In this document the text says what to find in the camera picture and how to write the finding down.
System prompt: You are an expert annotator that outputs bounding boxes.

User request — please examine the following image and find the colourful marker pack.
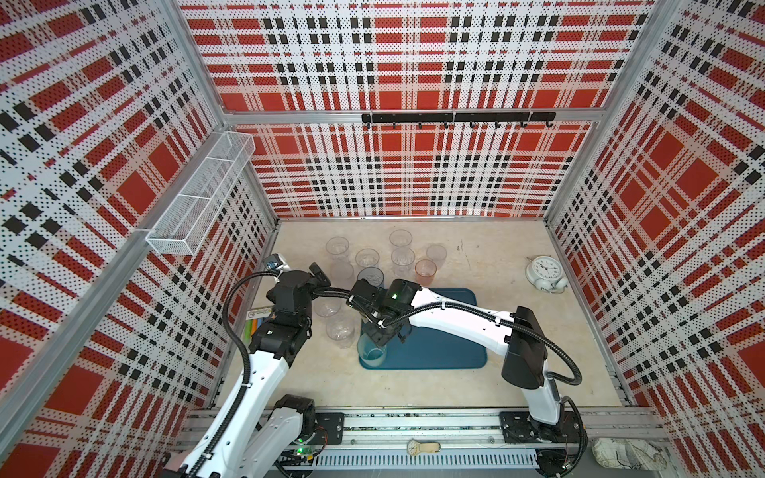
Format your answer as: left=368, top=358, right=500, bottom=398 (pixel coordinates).
left=243, top=306, right=271, bottom=345

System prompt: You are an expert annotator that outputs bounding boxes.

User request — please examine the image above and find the white alarm clock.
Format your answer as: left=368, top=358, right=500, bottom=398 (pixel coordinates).
left=525, top=255, right=569, bottom=294

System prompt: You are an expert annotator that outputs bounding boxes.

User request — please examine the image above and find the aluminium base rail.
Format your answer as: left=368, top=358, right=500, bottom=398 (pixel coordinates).
left=178, top=407, right=671, bottom=473

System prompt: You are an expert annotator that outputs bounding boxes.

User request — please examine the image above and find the beige small object on rail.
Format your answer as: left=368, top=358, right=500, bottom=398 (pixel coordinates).
left=406, top=439, right=441, bottom=457

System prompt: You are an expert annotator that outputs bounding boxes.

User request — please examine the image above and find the clear faceted cup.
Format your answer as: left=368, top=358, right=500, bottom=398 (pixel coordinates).
left=326, top=315, right=357, bottom=349
left=313, top=297, right=345, bottom=318

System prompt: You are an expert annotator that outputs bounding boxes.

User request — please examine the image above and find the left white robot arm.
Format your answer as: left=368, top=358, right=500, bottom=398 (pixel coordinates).
left=161, top=254, right=331, bottom=477

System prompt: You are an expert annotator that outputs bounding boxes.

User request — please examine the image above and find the pink plastic cup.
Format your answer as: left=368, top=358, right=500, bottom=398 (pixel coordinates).
left=414, top=259, right=437, bottom=287

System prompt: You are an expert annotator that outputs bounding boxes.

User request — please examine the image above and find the clear cup back left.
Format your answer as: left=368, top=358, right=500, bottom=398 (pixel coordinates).
left=325, top=236, right=350, bottom=260

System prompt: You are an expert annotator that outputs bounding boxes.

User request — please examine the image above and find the clear cup back centre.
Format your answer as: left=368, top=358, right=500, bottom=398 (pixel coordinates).
left=388, top=229, right=414, bottom=249

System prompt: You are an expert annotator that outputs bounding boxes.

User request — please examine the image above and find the green textured plastic cup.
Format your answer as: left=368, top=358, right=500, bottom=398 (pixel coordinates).
left=357, top=334, right=388, bottom=368

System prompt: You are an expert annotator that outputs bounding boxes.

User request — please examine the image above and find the blue textured plastic cup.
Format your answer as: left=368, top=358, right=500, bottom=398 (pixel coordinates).
left=357, top=266, right=384, bottom=288

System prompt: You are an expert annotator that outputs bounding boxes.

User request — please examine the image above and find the crumpled white cloth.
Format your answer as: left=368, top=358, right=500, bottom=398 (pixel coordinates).
left=592, top=438, right=669, bottom=472

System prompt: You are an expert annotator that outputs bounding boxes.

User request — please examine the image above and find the clear cup centre front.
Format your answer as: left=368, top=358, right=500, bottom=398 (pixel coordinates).
left=390, top=246, right=416, bottom=280

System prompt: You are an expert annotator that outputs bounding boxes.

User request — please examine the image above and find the white wire mesh basket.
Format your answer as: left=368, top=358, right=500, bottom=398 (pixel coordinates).
left=147, top=131, right=254, bottom=256

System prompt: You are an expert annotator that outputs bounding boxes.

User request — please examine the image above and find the frosted clear cup left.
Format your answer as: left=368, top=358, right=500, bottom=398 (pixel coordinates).
left=331, top=259, right=356, bottom=289

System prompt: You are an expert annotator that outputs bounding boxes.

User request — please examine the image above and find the teal plastic tray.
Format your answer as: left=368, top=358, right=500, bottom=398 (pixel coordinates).
left=361, top=323, right=487, bottom=370

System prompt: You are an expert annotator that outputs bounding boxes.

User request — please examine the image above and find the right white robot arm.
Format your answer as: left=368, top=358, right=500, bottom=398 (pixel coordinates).
left=346, top=279, right=584, bottom=443

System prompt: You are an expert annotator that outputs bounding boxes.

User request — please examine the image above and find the clear cup middle row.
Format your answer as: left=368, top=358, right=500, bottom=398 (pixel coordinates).
left=355, top=248, right=380, bottom=269

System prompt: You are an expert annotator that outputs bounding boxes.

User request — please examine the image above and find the black hook rail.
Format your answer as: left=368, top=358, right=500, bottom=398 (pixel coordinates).
left=361, top=112, right=557, bottom=125

